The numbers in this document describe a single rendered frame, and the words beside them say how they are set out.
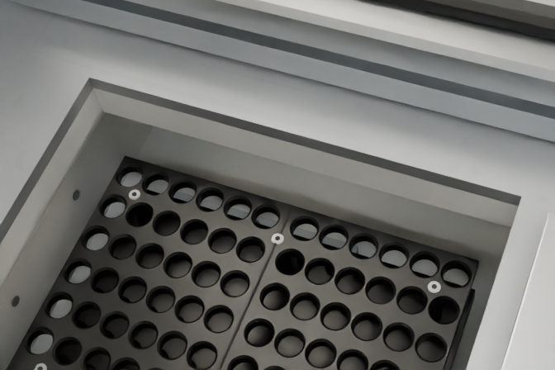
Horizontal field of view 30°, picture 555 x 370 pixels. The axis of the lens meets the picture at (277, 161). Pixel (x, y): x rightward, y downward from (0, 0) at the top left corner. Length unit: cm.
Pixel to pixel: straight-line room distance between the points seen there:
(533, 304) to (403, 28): 12
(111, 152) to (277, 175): 9
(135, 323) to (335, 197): 15
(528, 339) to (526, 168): 8
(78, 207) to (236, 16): 15
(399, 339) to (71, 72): 19
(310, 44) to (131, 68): 9
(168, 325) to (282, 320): 5
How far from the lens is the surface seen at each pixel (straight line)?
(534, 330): 39
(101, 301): 47
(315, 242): 47
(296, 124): 45
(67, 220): 53
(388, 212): 55
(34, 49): 50
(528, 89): 42
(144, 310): 47
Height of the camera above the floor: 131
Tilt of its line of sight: 57 degrees down
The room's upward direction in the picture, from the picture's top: 11 degrees counter-clockwise
